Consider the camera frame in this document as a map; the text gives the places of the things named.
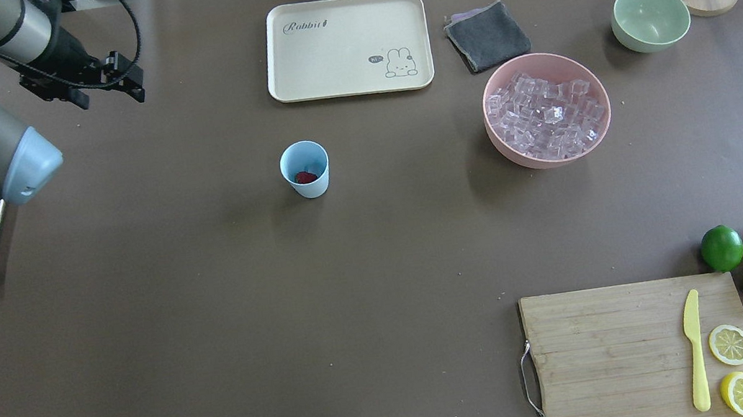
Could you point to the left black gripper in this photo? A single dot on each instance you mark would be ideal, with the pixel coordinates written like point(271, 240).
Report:
point(67, 49)

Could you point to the red strawberry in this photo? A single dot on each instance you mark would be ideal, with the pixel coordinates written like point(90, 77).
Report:
point(305, 177)

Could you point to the light blue cup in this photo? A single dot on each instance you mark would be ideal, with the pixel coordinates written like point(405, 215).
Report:
point(306, 156)

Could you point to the pile of ice cubes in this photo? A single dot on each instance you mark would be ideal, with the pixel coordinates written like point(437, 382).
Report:
point(542, 119)

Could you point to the cream rabbit tray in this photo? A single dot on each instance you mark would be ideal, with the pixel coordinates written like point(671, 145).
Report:
point(339, 48)

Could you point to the grey folded cloth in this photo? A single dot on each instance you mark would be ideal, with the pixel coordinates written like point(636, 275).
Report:
point(486, 37)

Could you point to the pink bowl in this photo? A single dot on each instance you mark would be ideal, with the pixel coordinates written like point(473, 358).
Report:
point(545, 66)

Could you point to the green bowl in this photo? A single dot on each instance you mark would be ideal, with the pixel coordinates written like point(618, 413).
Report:
point(649, 26)

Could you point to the wooden cutting board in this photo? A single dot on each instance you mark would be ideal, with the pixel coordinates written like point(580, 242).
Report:
point(621, 351)

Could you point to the yellow plastic knife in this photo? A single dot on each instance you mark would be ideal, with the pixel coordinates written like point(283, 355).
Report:
point(691, 327)

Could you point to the green lime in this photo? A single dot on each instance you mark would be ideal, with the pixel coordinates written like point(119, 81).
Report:
point(722, 248)

